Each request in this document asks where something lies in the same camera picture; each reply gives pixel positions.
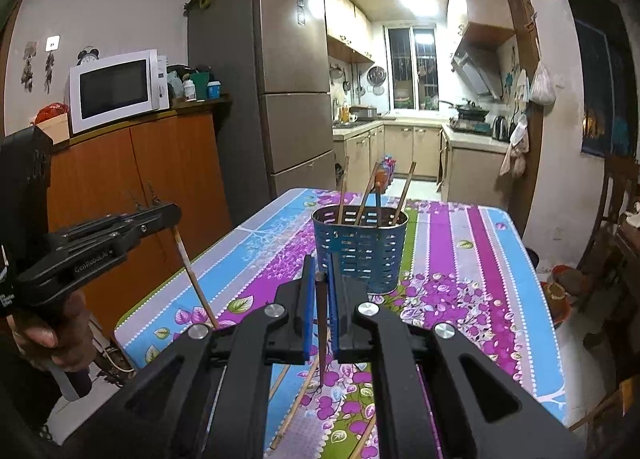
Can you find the white microwave oven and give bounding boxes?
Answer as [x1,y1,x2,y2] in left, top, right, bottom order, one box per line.
[68,49,171,136]

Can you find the blue perforated utensil holder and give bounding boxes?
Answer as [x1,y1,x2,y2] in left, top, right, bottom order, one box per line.
[311,206,409,296]

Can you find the grey refrigerator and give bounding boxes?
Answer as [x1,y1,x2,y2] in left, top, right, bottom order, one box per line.
[186,0,337,231]

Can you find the hanging wall ornament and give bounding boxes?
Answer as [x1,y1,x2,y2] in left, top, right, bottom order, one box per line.
[21,42,39,93]

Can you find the gas stove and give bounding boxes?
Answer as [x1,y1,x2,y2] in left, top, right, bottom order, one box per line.
[449,116,494,133]

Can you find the beige box with red bag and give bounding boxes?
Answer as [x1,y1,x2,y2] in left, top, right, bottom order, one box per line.
[34,102,71,146]

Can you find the floral striped tablecloth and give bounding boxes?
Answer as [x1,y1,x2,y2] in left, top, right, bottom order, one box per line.
[114,186,568,459]

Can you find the hanging metal strainers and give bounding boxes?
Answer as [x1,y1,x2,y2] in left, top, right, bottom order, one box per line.
[366,66,387,95]

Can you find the brown wooden chair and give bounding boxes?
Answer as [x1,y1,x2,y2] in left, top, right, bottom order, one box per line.
[579,156,640,271]

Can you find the green plastic container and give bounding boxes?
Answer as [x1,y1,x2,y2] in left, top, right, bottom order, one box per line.
[190,71,211,101]

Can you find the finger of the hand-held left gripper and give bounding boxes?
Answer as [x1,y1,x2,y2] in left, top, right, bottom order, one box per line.
[47,203,182,253]
[14,234,145,311]

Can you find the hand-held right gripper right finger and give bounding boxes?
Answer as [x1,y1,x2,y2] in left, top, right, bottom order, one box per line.
[327,259,586,459]

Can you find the person's left hand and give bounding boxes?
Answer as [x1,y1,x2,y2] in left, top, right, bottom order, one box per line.
[7,288,94,376]

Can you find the barred kitchen window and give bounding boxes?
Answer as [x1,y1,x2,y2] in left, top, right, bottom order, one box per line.
[383,24,437,110]

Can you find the beige kitchen wall cabinet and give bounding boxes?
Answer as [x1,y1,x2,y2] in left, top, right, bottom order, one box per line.
[446,0,516,51]
[323,0,376,64]

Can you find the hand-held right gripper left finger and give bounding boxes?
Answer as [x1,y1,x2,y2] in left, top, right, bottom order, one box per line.
[65,255,317,459]

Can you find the red floor basin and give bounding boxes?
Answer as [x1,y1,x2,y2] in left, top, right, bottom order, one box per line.
[542,264,577,326]

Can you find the bottles on kitchen floor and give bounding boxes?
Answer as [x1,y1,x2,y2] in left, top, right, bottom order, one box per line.
[377,154,399,190]

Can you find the orange wooden cabinet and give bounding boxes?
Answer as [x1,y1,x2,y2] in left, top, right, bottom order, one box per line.
[47,98,234,337]

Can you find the steel range hood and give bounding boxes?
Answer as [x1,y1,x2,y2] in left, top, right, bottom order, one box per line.
[450,36,504,98]

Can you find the hanging white plastic bag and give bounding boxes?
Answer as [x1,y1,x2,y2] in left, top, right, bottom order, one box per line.
[529,59,557,106]

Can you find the beige kitchen base cabinets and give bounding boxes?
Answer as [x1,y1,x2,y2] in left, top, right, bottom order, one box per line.
[332,119,512,203]

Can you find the dark curtained window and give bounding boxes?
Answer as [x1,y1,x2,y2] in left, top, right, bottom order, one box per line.
[562,0,639,161]

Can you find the hanging kitchen towels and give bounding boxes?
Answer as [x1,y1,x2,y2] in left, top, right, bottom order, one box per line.
[499,114,530,179]

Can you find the black wok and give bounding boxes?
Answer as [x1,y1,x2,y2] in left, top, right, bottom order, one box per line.
[438,99,491,116]

